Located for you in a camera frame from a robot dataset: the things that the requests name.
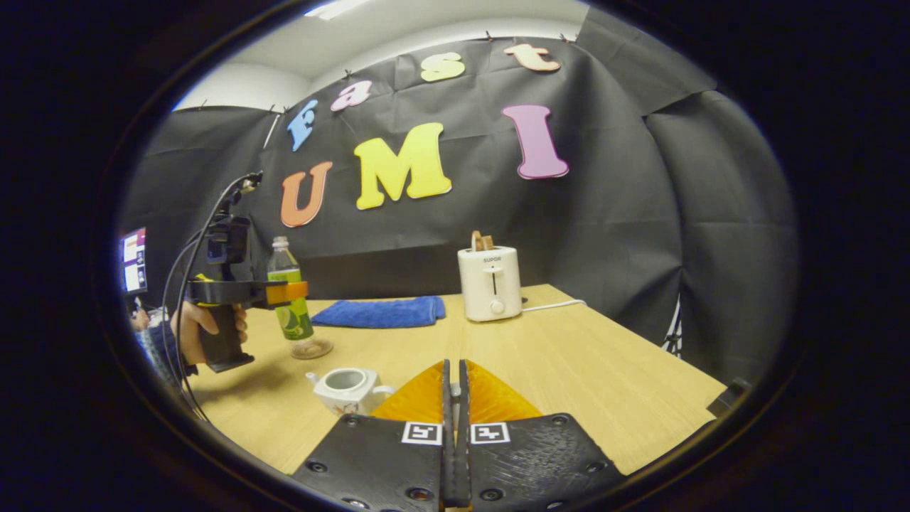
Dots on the green label water bottle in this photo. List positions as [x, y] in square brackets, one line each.
[295, 320]

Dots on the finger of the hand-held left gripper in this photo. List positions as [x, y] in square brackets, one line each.
[288, 293]

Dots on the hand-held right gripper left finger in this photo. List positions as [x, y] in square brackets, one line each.
[377, 462]

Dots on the white teacup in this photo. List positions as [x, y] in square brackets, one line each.
[348, 391]

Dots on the blue towel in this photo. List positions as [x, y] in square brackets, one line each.
[380, 313]

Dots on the row of cloth clips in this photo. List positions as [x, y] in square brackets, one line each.
[488, 35]

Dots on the white metal stand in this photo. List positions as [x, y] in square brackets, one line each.
[675, 327]

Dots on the round wooden coaster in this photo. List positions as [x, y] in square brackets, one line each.
[316, 350]

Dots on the bread slice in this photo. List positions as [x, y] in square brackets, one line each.
[483, 242]

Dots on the black backdrop cloth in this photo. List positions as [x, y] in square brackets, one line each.
[625, 235]

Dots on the computer monitor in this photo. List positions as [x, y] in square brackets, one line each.
[134, 259]

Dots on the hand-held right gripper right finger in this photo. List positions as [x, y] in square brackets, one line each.
[540, 462]

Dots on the white toaster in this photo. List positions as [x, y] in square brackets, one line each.
[490, 284]

